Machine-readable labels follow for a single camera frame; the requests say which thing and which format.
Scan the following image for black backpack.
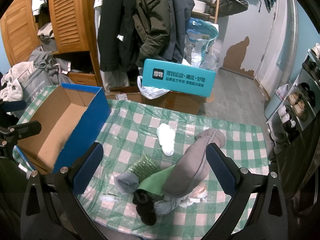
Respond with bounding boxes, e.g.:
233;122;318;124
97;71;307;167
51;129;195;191
217;0;249;17

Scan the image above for grey hoodie pile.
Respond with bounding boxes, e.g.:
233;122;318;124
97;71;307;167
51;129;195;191
29;49;73;85

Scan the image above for blue white plastic bag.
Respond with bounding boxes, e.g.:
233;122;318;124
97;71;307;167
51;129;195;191
184;17;222;72

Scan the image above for dark grey hanging coat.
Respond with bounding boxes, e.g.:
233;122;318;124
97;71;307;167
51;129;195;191
162;0;194;63

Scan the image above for brown cardboard box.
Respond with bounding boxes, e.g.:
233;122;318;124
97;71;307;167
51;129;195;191
106;86;215;114

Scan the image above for grey fleece slipper sock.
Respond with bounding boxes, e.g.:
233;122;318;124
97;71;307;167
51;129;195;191
162;128;226;198

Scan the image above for green sparkly scrub cloth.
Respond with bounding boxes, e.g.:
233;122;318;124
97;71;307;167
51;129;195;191
126;154;160;183

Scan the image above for black hanging jacket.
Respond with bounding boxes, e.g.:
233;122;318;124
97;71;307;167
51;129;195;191
97;0;140;73

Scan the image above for teal shoe box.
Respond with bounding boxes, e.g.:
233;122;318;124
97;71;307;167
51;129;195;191
142;59;216;98

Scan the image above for light grey sock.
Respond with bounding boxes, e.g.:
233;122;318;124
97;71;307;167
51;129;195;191
114;173;139;194

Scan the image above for grey paper shopping bag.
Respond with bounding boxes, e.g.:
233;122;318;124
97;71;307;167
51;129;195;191
14;68;53;118

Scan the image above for shoe rack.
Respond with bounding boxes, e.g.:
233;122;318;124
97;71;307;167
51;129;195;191
264;43;319;155

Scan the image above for olive hanging jacket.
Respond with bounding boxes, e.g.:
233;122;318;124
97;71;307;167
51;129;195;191
133;0;171;64

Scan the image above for white towel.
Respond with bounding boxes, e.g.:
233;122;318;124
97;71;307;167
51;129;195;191
1;61;36;102

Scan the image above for green checkered tablecloth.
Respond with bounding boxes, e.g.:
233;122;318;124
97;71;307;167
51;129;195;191
17;84;270;240

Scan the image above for blue cardboard box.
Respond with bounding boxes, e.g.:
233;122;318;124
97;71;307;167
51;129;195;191
14;83;111;174

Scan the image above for wooden louvered wardrobe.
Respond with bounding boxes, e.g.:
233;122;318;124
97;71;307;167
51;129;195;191
1;0;103;87

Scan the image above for white fluffy sock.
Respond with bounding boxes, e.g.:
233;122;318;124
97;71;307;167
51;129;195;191
156;123;176;157

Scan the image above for patterned white cloth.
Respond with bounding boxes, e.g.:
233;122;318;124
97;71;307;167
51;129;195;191
153;181;208;217

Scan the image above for black sock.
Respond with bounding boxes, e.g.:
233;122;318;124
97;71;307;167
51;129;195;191
132;189;157;226

